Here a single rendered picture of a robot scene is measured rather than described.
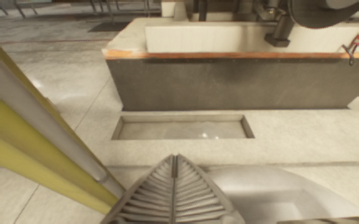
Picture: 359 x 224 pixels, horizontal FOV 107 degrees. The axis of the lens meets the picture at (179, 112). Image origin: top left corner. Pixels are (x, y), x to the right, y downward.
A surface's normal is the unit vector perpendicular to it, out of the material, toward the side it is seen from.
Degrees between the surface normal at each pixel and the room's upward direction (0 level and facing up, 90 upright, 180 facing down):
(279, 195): 68
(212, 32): 90
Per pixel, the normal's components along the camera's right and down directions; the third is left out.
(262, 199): 0.01, 0.39
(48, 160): 1.00, -0.01
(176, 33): 0.01, 0.70
